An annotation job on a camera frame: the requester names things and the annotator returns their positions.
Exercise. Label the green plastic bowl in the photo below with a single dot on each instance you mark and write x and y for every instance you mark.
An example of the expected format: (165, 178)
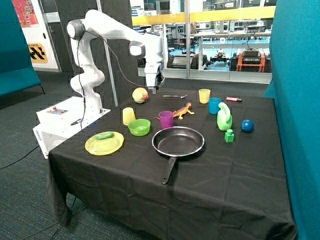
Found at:
(139, 127)

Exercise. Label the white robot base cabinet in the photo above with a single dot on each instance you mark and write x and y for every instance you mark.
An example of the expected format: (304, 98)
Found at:
(61, 121)

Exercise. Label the metal fork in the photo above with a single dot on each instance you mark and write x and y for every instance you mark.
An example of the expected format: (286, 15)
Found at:
(175, 96)

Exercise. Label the yellow-red toy peach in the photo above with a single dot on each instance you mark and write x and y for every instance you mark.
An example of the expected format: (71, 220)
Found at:
(140, 95)

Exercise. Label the purple plastic cup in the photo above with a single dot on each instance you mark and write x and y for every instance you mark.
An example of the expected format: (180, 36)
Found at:
(166, 119)

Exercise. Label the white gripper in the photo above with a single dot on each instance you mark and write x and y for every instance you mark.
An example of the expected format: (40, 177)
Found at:
(153, 75)

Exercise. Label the orange toy lizard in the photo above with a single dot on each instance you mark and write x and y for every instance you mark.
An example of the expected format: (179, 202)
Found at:
(178, 113)

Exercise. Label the black tablecloth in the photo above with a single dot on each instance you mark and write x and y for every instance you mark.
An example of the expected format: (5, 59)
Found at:
(227, 191)

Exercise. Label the upright yellow cup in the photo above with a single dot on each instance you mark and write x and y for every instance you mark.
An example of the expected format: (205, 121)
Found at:
(204, 95)

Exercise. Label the yellow plastic plate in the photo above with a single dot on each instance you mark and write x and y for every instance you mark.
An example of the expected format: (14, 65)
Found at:
(102, 147)

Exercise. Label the pink highlighter marker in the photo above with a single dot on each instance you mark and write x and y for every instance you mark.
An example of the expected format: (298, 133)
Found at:
(234, 99)

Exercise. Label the green toy cucumber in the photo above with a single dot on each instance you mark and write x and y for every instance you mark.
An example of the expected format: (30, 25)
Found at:
(104, 135)

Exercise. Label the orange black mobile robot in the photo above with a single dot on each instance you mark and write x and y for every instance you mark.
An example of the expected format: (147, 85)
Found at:
(251, 60)

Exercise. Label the green toy detergent bottle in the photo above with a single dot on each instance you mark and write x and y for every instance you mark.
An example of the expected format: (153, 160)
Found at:
(224, 117)

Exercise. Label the teal partition wall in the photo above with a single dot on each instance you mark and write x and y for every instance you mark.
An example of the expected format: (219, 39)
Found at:
(295, 88)

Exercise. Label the teal sofa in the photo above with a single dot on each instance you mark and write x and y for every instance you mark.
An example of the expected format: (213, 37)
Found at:
(16, 70)

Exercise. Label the blue plastic cup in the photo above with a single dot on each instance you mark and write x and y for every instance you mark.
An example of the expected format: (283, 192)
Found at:
(213, 105)

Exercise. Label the upside-down yellow cup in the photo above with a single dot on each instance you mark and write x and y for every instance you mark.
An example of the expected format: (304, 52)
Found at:
(128, 115)

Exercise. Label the green toy block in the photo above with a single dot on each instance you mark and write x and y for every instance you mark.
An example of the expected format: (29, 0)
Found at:
(229, 136)

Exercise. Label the blue ball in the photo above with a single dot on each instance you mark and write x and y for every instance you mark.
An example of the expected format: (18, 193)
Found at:
(247, 126)

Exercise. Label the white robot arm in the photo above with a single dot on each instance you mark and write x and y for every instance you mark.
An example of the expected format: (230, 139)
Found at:
(99, 25)

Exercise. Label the black frying pan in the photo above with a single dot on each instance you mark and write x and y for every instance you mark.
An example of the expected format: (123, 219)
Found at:
(177, 142)

